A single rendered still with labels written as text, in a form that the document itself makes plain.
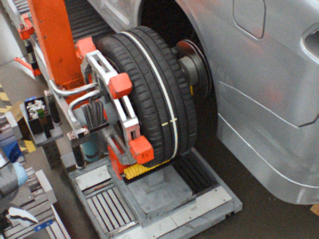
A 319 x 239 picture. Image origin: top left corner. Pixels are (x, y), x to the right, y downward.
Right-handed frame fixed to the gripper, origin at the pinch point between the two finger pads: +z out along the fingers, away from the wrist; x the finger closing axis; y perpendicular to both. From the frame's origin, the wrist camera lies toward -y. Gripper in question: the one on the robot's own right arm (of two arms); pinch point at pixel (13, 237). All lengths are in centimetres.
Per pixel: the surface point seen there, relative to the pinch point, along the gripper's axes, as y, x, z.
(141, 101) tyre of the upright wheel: 9, -76, -30
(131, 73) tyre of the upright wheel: 0, -78, -39
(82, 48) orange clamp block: 3, -81, -76
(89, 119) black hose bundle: 15, -58, -43
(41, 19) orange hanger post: -3, -79, -107
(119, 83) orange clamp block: 0, -69, -36
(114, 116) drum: 27, -77, -50
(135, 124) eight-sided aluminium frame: 18, -72, -30
